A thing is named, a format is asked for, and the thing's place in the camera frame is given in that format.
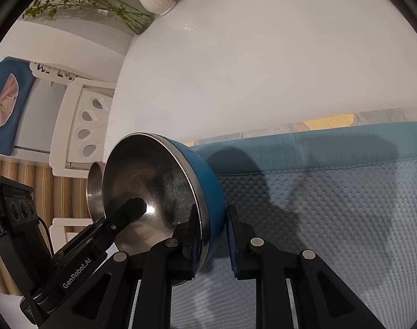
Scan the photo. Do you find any magenta steel bowl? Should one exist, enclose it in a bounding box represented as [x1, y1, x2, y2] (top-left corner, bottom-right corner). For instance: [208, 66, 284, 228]
[87, 162, 104, 221]

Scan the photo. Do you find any blue steel bowl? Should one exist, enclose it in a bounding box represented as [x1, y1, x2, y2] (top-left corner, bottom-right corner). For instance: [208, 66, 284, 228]
[102, 132, 225, 272]

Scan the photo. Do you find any white chair near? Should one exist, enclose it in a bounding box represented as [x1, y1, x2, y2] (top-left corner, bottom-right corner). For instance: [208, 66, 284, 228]
[49, 218, 93, 253]

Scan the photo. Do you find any white chair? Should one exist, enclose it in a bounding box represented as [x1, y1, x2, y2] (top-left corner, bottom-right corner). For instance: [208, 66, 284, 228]
[49, 218, 93, 253]
[50, 78, 116, 178]

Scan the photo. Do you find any white chair far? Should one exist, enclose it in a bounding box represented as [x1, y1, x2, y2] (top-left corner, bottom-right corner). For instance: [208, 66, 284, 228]
[50, 78, 116, 178]

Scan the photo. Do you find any light blue quilted mat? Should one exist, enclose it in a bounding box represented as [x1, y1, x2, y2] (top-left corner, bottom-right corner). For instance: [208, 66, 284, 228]
[170, 120, 417, 329]

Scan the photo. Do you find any blue cushion pink pattern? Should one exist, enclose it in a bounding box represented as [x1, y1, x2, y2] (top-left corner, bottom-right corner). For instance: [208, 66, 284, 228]
[0, 57, 35, 156]

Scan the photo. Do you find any black camera box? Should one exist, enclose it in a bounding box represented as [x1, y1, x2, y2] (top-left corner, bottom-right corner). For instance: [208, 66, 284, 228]
[0, 176, 41, 246]

